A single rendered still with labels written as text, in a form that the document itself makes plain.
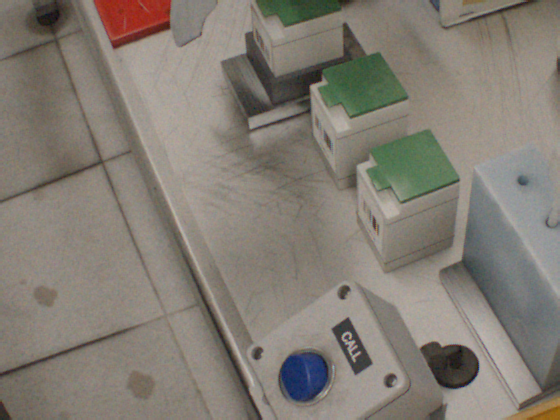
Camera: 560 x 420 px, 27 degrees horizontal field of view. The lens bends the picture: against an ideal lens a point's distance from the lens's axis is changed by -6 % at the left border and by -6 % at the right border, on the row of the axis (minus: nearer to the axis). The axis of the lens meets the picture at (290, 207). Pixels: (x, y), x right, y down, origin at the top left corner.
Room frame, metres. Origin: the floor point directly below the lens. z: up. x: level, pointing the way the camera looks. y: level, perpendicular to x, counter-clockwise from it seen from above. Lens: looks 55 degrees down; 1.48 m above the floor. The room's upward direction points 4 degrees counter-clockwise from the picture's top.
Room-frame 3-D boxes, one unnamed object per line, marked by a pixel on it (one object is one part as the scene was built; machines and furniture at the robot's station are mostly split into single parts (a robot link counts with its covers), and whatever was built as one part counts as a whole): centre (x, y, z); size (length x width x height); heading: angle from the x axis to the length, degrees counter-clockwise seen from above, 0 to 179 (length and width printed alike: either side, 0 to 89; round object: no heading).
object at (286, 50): (0.53, -0.01, 0.92); 0.05 x 0.04 x 0.06; 108
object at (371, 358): (0.29, -0.04, 0.92); 0.13 x 0.07 x 0.08; 109
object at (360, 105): (0.46, -0.05, 0.91); 0.05 x 0.04 x 0.07; 109
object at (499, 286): (0.34, -0.13, 0.92); 0.10 x 0.07 x 0.10; 21
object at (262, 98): (0.53, -0.01, 0.89); 0.09 x 0.05 x 0.04; 108
